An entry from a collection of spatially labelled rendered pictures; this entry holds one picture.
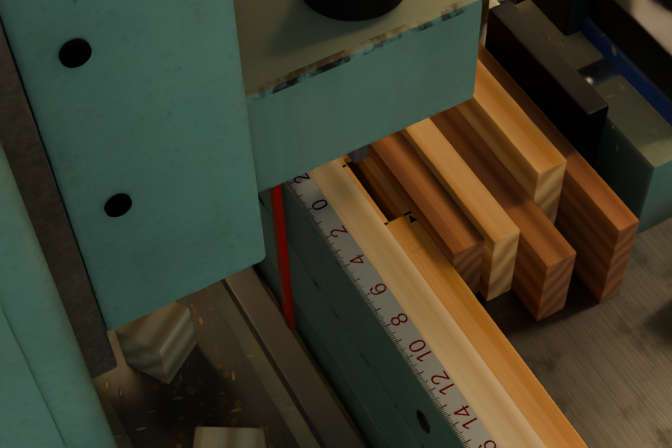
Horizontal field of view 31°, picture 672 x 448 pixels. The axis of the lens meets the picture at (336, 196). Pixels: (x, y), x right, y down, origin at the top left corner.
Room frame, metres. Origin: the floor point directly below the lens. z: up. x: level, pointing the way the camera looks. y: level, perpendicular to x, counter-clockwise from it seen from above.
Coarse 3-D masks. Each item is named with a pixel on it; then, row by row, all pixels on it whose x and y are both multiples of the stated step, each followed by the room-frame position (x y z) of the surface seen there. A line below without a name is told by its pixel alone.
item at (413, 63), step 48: (240, 0) 0.41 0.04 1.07; (288, 0) 0.41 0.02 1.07; (432, 0) 0.40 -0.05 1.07; (480, 0) 0.41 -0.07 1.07; (240, 48) 0.38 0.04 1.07; (288, 48) 0.38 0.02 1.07; (336, 48) 0.38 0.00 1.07; (384, 48) 0.38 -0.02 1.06; (432, 48) 0.39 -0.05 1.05; (288, 96) 0.36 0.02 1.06; (336, 96) 0.37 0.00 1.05; (384, 96) 0.38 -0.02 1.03; (432, 96) 0.39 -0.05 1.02; (288, 144) 0.36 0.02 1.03; (336, 144) 0.37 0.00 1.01
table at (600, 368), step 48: (288, 240) 0.40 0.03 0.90; (576, 288) 0.35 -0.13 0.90; (624, 288) 0.35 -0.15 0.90; (336, 336) 0.35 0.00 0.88; (528, 336) 0.33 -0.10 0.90; (576, 336) 0.32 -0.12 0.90; (624, 336) 0.32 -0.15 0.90; (576, 384) 0.30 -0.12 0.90; (624, 384) 0.29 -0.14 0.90; (384, 432) 0.30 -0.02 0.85; (624, 432) 0.27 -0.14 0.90
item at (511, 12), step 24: (504, 24) 0.46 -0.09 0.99; (528, 24) 0.46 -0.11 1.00; (504, 48) 0.46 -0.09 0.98; (528, 48) 0.44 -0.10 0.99; (552, 48) 0.44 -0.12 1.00; (528, 72) 0.44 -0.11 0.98; (552, 72) 0.43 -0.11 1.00; (576, 72) 0.43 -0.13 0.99; (600, 72) 0.45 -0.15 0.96; (552, 96) 0.42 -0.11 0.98; (576, 96) 0.41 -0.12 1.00; (600, 96) 0.41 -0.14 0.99; (552, 120) 0.42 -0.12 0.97; (576, 120) 0.40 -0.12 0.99; (600, 120) 0.40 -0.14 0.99; (576, 144) 0.40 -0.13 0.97
